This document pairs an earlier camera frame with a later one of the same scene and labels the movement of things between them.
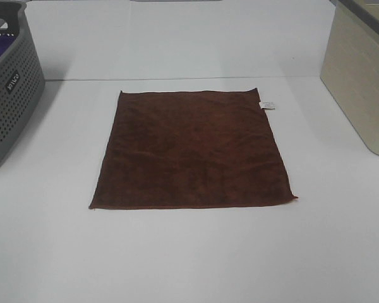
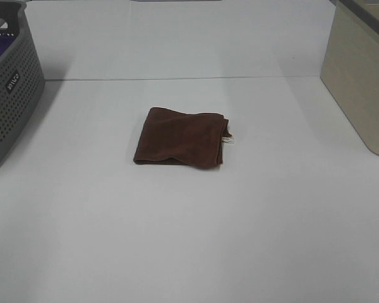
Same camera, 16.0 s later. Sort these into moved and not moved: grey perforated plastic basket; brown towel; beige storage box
Moved: brown towel
Not moved: beige storage box; grey perforated plastic basket
